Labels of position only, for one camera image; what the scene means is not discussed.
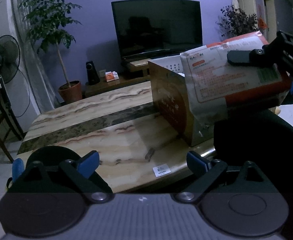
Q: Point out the black television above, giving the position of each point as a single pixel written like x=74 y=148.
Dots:
x=156 y=26

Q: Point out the blue handled scissors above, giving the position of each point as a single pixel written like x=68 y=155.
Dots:
x=17 y=170

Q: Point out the white apple cardboard box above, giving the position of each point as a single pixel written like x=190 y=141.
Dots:
x=170 y=96

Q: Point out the dark potted plant right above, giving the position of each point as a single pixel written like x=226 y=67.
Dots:
x=235 y=22

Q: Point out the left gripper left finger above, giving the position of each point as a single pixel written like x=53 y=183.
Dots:
x=79 y=172

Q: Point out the small tissue pack on stand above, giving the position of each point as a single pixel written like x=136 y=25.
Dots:
x=111 y=76

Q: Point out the white table sticker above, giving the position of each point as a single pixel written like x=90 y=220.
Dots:
x=161 y=170

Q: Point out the potted ficus tree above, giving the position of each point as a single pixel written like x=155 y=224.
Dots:
x=48 y=20

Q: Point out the wooden TV stand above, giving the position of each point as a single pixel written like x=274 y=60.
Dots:
x=132 y=73

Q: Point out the black standing fan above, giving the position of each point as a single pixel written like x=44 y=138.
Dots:
x=10 y=56

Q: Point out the orange tissue pack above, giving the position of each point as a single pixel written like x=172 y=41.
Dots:
x=214 y=86

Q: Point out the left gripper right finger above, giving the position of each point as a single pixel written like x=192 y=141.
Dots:
x=206 y=172

